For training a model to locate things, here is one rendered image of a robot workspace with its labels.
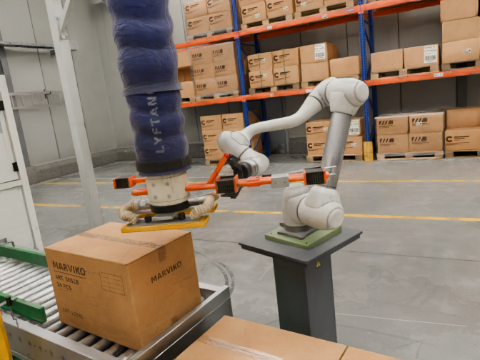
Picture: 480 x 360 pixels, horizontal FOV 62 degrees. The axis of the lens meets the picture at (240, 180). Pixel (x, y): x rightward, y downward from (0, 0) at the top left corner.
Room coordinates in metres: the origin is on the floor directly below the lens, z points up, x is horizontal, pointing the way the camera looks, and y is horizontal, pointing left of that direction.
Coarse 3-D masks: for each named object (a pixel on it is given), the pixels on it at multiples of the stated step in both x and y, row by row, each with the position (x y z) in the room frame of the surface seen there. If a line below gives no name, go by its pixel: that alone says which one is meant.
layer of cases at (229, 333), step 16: (224, 320) 1.70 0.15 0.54; (240, 320) 1.68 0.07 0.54; (208, 336) 1.58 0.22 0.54; (224, 336) 1.56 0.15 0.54; (240, 336) 1.55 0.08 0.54; (256, 336) 1.54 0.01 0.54; (272, 336) 1.52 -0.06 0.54; (288, 336) 1.51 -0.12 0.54; (304, 336) 1.50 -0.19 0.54; (192, 352) 1.48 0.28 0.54; (208, 352) 1.47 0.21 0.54; (224, 352) 1.45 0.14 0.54; (240, 352) 1.44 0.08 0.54; (256, 352) 1.43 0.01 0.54; (272, 352) 1.42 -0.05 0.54; (288, 352) 1.41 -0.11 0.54; (304, 352) 1.39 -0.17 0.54; (320, 352) 1.38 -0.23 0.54; (336, 352) 1.37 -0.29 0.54; (352, 352) 1.36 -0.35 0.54; (368, 352) 1.35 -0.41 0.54
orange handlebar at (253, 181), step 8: (256, 176) 1.59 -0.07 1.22; (296, 176) 1.53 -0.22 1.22; (328, 176) 1.51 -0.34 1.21; (192, 184) 1.63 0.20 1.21; (208, 184) 1.58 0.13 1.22; (240, 184) 1.55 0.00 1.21; (248, 184) 1.55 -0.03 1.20; (256, 184) 1.55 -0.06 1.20; (136, 192) 1.62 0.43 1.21; (144, 192) 1.61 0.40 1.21
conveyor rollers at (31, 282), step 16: (0, 256) 3.00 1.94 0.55; (0, 272) 2.66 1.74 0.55; (16, 272) 2.65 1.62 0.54; (32, 272) 2.58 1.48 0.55; (48, 272) 2.56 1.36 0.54; (0, 288) 2.39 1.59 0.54; (16, 288) 2.38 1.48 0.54; (32, 288) 2.37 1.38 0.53; (48, 288) 2.29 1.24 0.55; (48, 304) 2.08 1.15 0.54; (32, 320) 1.91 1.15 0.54; (48, 320) 1.89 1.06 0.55; (64, 336) 1.75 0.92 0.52; (80, 336) 1.72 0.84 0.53; (96, 336) 1.70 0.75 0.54; (112, 352) 1.55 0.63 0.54; (128, 352) 1.53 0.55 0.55
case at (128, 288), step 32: (64, 256) 1.75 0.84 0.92; (96, 256) 1.63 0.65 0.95; (128, 256) 1.59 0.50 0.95; (160, 256) 1.65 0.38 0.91; (192, 256) 1.82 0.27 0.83; (64, 288) 1.79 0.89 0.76; (96, 288) 1.64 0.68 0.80; (128, 288) 1.51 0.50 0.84; (160, 288) 1.63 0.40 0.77; (192, 288) 1.79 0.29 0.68; (64, 320) 1.82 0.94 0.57; (96, 320) 1.67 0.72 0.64; (128, 320) 1.54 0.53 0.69; (160, 320) 1.61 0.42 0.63
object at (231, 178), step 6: (216, 180) 1.56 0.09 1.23; (222, 180) 1.59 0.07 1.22; (228, 180) 1.54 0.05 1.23; (234, 180) 1.55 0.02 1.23; (216, 186) 1.56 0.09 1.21; (222, 186) 1.55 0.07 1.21; (228, 186) 1.55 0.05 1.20; (234, 186) 1.55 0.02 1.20; (216, 192) 1.56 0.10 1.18; (222, 192) 1.55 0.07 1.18; (228, 192) 1.54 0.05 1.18
